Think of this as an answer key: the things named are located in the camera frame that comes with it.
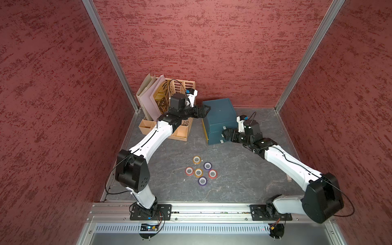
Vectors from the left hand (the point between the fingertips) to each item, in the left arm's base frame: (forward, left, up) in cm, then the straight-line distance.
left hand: (203, 110), depth 81 cm
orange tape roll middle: (-24, +2, -28) cm, 37 cm away
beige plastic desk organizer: (+5, +16, -29) cm, 34 cm away
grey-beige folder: (+22, +36, +1) cm, 42 cm away
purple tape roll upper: (-20, -3, -28) cm, 35 cm away
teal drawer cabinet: (+1, -11, -6) cm, 12 cm away
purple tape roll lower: (-29, 0, -28) cm, 40 cm away
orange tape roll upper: (-16, +4, -28) cm, 33 cm away
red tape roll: (-23, +8, -28) cm, 37 cm away
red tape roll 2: (-25, -6, -29) cm, 38 cm away
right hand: (-9, -14, -12) cm, 20 cm away
